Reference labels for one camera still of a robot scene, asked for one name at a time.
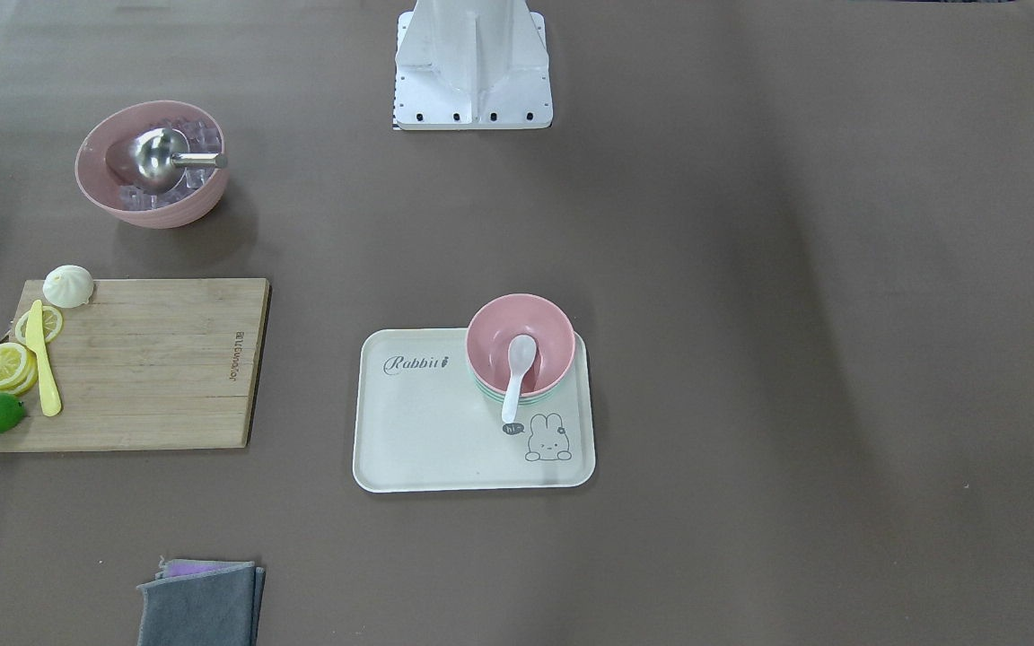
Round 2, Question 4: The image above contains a yellow plastic knife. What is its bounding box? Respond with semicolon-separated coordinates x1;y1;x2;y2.
25;300;62;417

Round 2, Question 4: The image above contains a small pink bowl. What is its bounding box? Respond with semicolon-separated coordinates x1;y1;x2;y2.
465;293;577;399

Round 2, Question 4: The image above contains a grey folded cloth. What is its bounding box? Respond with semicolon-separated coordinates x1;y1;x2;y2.
136;559;266;645

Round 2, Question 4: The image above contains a white steamed bun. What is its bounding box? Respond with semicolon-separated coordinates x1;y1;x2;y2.
41;265;95;310

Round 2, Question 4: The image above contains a green bowl stack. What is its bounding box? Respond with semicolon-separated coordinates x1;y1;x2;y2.
468;365;575;407

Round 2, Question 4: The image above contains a large pink ice bowl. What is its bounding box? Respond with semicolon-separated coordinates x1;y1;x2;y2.
74;100;230;229

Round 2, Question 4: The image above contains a metal ice scoop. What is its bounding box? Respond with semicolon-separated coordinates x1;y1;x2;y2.
104;127;227;195

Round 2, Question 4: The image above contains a cream rabbit tray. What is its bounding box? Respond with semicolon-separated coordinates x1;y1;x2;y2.
352;328;598;493

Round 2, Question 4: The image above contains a bamboo cutting board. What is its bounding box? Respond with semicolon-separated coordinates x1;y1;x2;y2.
0;277;271;453

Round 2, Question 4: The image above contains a lemon slice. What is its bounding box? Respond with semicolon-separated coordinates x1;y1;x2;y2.
0;342;38;397
13;305;63;345

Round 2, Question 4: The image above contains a white ceramic spoon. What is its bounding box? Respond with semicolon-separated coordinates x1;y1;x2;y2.
501;334;538;425

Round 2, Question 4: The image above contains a white camera pole base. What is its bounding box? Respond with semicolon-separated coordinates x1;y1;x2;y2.
391;1;554;131

